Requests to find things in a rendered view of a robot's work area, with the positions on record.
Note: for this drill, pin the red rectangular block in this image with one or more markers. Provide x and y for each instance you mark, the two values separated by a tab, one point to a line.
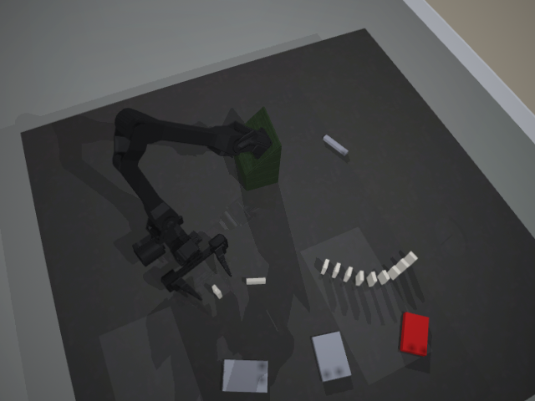
414	334

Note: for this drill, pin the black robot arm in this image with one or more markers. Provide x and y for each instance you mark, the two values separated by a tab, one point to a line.
134	130

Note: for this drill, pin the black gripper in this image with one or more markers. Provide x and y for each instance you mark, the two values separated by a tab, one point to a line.
173	280

